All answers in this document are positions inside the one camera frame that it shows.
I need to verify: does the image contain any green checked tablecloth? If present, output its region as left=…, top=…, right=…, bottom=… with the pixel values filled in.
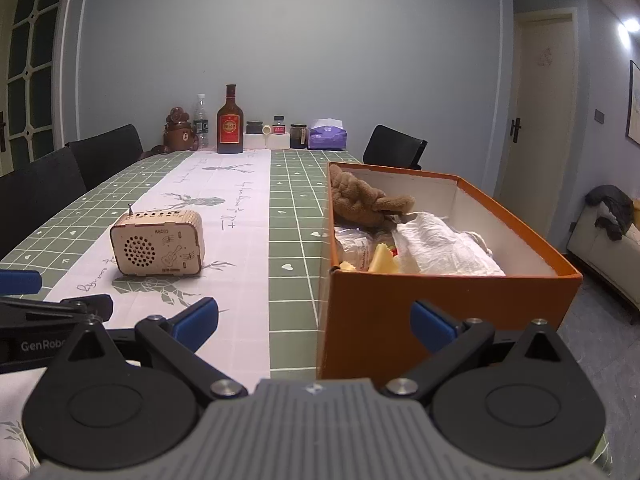
left=0, top=147, right=614, bottom=477

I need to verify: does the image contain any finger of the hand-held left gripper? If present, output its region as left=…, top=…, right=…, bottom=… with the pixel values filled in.
left=0, top=270, right=43, bottom=295
left=0, top=295, right=114, bottom=331

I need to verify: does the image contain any white deer print table runner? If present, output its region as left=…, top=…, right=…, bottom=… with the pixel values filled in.
left=0, top=149, right=274, bottom=478

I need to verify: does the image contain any yellow snack packet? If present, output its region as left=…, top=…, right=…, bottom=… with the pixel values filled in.
left=339, top=242, right=401, bottom=275

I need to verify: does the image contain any framed wall picture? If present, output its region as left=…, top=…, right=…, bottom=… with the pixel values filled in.
left=625, top=59, right=640, bottom=149

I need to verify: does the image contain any brown plush toy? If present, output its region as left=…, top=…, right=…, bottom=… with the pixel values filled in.
left=328, top=163, right=416, bottom=229

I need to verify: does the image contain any thin white plastic bag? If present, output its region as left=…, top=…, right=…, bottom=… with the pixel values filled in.
left=392, top=211, right=506, bottom=276

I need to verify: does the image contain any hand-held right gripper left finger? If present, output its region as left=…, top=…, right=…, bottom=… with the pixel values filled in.
left=62, top=296, right=248, bottom=401

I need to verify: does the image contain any orange cardboard box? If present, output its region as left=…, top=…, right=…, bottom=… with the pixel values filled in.
left=316, top=161, right=585, bottom=387

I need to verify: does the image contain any brown liquor bottle red label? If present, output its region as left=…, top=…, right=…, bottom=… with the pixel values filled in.
left=216, top=84, right=245, bottom=155

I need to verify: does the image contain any black chair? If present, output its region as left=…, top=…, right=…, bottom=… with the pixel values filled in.
left=0, top=146, right=89, bottom=262
left=362, top=124, right=429, bottom=171
left=65, top=124, right=145, bottom=192

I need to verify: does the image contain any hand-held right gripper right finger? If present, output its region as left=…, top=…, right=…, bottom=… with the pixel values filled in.
left=385, top=300, right=571, bottom=401

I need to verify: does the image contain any dark jacket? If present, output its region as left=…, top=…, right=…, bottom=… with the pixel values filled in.
left=584, top=184, right=636, bottom=242

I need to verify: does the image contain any wooden radio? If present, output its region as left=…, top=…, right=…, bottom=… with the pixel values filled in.
left=109, top=203, right=205, bottom=277

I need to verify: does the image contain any brown bear drink bottle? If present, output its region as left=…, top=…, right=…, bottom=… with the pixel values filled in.
left=140, top=106, right=200, bottom=159

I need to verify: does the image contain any cream door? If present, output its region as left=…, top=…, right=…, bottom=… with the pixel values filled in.
left=499, top=7, right=577, bottom=202

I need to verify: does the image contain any glass panel door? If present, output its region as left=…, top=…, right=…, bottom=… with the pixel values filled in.
left=0, top=0, right=67, bottom=177

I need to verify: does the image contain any purple tissue pack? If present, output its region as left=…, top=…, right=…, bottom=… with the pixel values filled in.
left=307, top=118, right=349, bottom=151

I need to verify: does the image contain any white box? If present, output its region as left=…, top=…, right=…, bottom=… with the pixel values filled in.
left=243, top=133, right=291, bottom=150

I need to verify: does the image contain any cream sofa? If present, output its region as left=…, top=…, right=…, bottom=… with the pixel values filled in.
left=566, top=199, right=640, bottom=312

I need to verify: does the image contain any clear plastic water bottle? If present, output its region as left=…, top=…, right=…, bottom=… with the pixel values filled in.
left=193, top=93, right=210, bottom=150

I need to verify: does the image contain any clear plastic bag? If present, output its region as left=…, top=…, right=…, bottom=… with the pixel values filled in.
left=333, top=226, right=377, bottom=271

